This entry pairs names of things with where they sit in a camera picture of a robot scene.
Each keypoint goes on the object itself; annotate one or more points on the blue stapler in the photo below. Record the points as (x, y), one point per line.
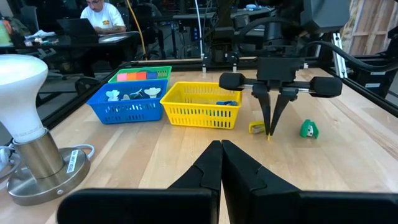
(227, 102)

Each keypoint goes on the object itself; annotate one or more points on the black laptop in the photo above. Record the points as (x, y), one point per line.
(77, 27)

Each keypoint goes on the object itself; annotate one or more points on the blue plastic basket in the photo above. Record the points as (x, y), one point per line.
(130, 109)

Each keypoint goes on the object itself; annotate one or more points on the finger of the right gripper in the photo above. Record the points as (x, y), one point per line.
(281, 107)
(264, 105)

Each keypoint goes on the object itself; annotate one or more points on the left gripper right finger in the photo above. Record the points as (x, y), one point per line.
(295, 208)

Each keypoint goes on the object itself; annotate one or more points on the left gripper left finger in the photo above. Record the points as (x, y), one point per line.
(140, 207)

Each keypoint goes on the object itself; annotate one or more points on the wooden crate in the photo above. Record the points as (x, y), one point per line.
(370, 28)

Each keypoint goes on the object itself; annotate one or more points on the silver aluminium bracket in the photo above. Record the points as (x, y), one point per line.
(339, 56)

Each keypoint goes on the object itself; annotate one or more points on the green stapler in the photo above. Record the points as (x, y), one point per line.
(309, 128)

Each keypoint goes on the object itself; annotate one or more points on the lavender silver staple remover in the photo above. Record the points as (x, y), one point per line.
(136, 93)

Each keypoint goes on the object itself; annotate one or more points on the black office desk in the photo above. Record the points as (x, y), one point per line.
(77, 42)

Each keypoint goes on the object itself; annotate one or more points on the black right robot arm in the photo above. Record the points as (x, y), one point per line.
(276, 31)

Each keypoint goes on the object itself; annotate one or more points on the white brass mushroom lamp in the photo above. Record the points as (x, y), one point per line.
(21, 93)

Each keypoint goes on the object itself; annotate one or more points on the green plastic basket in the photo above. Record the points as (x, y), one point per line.
(163, 72)

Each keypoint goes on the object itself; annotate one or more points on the black aluminium rig frame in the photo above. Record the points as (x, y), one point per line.
(373, 99)

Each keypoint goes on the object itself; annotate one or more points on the person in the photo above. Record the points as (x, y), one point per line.
(104, 17)

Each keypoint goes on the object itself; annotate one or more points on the yellow stapler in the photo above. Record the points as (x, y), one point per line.
(256, 127)

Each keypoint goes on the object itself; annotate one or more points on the yellow plastic basket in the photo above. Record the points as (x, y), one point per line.
(199, 115)

